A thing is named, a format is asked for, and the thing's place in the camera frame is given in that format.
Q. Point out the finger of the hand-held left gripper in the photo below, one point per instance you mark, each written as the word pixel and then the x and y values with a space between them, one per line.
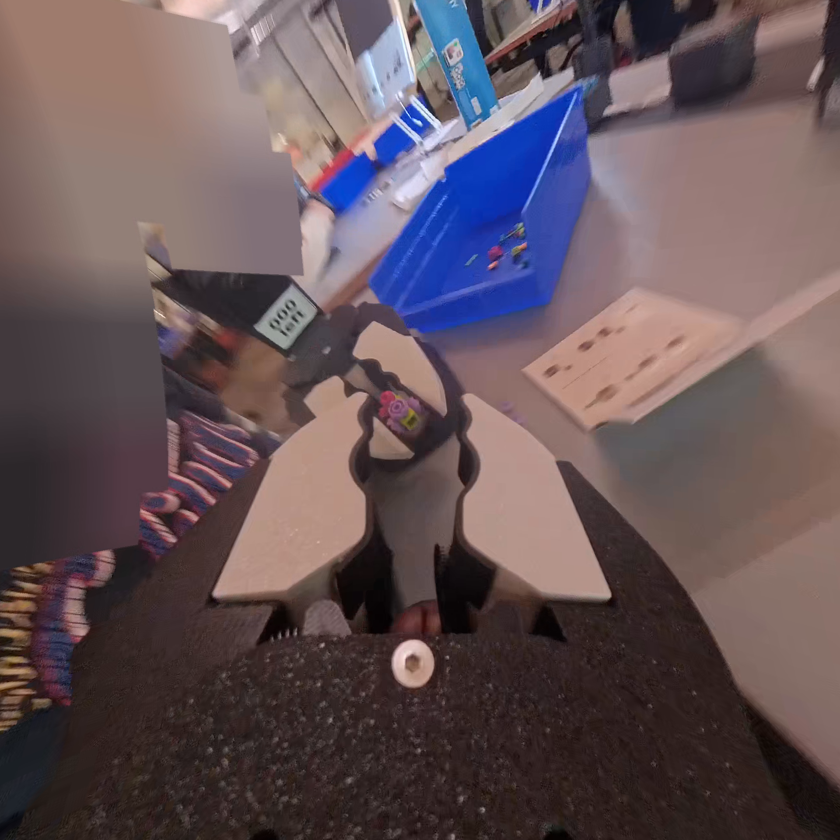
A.
pixel 344 414
pixel 400 355

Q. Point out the grey desk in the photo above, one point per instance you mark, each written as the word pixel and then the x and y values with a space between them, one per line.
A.
pixel 709 236

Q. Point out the dark charger block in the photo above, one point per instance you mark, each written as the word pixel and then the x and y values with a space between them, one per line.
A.
pixel 593 99

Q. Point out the person's dark clothing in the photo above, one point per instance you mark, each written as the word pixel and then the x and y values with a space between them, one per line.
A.
pixel 79 591

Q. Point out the white instruction booklet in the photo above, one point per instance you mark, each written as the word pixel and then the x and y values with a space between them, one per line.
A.
pixel 630 355

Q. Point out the small blue plastic bin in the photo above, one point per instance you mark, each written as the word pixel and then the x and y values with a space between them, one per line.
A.
pixel 374 158

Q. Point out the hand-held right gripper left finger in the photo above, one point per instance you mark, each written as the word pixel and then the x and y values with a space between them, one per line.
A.
pixel 295 525

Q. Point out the pile of small toy bricks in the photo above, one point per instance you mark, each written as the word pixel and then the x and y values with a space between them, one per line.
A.
pixel 505 250

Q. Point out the purple yellow flower assembly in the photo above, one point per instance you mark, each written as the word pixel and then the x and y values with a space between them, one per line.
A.
pixel 391 407

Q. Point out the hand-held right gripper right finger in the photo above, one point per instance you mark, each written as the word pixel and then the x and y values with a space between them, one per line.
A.
pixel 538 525

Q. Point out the blue printed carton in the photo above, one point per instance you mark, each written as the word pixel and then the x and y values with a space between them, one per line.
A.
pixel 457 59

